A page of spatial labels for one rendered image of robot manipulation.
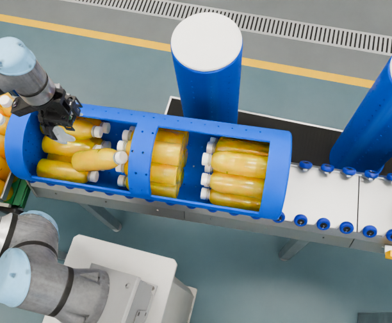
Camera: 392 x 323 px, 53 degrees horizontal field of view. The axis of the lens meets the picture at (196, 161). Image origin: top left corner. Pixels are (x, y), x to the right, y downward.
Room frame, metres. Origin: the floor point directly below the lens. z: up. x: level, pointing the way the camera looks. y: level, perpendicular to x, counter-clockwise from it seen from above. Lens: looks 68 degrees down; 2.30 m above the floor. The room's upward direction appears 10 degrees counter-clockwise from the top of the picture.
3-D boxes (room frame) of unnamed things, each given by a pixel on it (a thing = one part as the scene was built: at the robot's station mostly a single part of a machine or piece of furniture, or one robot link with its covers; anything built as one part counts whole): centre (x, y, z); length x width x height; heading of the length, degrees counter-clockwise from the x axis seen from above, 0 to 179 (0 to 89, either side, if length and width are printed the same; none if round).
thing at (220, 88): (0.99, -0.12, 0.59); 0.28 x 0.28 x 0.88
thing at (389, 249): (0.13, -0.60, 0.92); 0.08 x 0.03 x 0.05; 161
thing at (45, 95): (0.53, 0.32, 1.57); 0.08 x 0.08 x 0.05
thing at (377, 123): (0.69, -0.89, 0.59); 0.28 x 0.28 x 0.88
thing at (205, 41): (0.99, -0.12, 1.03); 0.28 x 0.28 x 0.01
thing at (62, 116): (0.52, 0.31, 1.49); 0.09 x 0.08 x 0.12; 71
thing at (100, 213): (0.59, 0.53, 0.31); 0.06 x 0.06 x 0.63; 71
